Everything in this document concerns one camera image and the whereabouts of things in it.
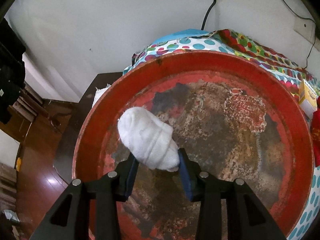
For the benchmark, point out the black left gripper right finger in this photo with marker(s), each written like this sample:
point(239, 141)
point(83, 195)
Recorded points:
point(247, 218)

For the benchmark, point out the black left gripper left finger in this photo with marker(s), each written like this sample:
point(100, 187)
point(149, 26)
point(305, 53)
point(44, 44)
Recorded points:
point(68, 218)

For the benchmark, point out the white sock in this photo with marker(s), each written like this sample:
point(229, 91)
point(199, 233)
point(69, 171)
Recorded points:
point(148, 139)

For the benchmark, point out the red sock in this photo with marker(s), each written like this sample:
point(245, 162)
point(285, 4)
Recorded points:
point(315, 133)

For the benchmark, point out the yellow cartoon face medicine box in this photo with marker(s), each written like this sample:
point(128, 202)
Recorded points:
point(307, 98)

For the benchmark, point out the dark wooden side furniture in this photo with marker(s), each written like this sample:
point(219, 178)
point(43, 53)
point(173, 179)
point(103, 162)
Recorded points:
point(36, 169)

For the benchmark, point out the red rusty round tray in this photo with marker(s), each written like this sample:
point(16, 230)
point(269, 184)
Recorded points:
point(231, 116)

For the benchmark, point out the colourful polka dot bedsheet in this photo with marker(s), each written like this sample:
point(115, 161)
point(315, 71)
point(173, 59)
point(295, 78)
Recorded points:
point(282, 68)

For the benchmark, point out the white wall socket plate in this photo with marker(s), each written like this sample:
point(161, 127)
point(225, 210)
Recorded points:
point(305, 28)

